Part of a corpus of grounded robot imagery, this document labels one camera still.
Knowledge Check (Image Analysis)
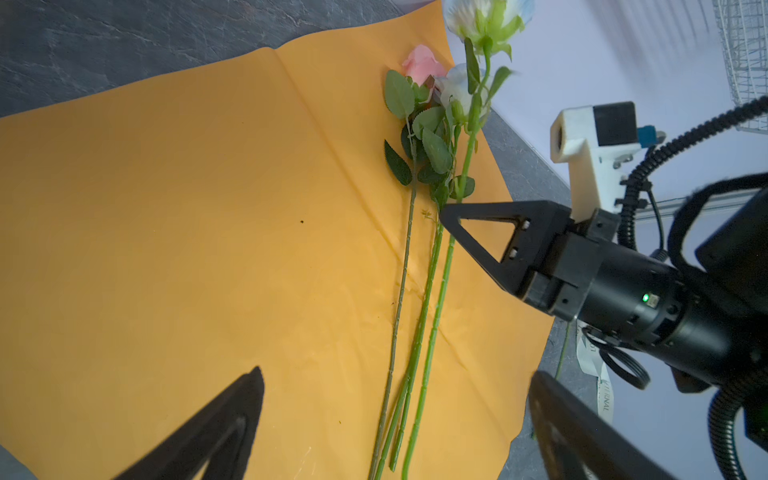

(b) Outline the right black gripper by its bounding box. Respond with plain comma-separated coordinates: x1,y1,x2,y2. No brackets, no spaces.
439,200,687,351

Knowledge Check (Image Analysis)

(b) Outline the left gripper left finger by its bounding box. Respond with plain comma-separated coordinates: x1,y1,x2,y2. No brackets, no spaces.
118,367,265,479

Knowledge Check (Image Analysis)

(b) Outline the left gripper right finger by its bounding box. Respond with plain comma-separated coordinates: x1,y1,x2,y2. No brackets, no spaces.
529,371,672,479

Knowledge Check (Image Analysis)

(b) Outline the cream fake rose stem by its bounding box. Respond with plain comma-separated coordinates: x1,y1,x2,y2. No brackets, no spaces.
394,61,492,471

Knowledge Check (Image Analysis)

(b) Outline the pink fake rose stem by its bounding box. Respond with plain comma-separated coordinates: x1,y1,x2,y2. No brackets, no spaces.
367,45,448,479

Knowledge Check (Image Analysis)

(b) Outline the white fake rose stem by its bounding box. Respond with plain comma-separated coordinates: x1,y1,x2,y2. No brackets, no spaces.
368,1,535,479

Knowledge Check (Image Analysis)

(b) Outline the orange wrapping paper sheet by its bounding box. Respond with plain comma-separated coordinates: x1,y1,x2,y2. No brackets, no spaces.
0,0,556,480

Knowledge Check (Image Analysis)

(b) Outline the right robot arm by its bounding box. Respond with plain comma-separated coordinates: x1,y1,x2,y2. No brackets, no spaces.
440,174,767,479

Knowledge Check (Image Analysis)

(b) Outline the white printed ribbon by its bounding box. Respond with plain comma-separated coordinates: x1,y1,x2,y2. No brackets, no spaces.
576,321,614,424

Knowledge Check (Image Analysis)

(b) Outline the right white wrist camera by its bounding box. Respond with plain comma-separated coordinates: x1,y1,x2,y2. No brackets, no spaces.
550,102,666,222

